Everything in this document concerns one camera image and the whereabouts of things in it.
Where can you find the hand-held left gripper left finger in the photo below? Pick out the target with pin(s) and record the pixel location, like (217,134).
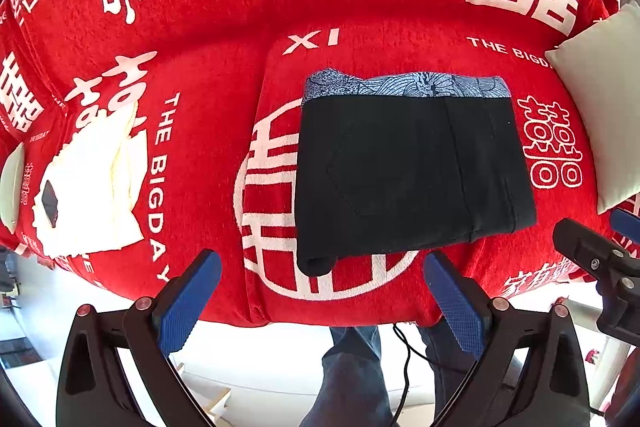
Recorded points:
(192,299)

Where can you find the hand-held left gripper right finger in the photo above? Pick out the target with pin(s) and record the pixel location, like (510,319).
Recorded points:
(457,302)

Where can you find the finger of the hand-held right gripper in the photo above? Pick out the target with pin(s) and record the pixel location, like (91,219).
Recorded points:
(582,239)
(627,219)

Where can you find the black pants with patterned waistband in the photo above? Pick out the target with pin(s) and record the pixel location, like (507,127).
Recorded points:
(400,177)

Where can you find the person's right leg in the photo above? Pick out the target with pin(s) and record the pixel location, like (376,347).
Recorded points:
(450,367)

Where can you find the person's leg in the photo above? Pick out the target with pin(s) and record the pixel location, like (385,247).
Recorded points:
(350,382)
(450,367)

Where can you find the cream pillow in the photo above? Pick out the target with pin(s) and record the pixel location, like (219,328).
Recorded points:
(10,187)
(607,107)

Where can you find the person's left leg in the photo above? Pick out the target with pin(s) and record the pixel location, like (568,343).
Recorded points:
(350,382)

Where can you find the white folded cloth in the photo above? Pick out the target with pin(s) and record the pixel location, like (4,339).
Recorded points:
(95,197)

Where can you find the red printed blanket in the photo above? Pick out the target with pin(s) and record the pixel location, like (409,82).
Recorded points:
(200,32)

